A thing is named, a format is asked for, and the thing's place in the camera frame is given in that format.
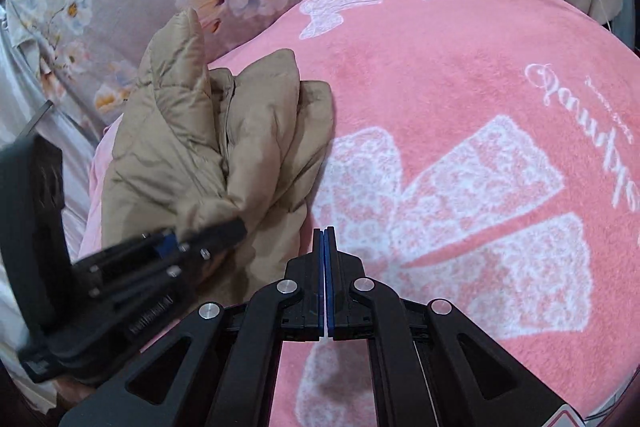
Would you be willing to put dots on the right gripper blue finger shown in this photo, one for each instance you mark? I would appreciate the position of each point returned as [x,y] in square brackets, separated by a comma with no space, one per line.
[329,251]
[321,291]

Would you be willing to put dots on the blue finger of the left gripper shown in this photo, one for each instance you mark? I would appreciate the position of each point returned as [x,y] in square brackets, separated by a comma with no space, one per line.
[129,256]
[207,245]

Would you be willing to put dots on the tan quilted puffer jacket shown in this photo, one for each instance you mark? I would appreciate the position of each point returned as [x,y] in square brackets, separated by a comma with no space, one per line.
[198,147]

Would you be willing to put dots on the pink bow print blanket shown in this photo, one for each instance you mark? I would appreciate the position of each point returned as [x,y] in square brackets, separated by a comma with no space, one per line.
[485,152]

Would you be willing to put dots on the grey curtain tieback band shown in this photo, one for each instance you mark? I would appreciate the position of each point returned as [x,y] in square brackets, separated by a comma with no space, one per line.
[41,112]

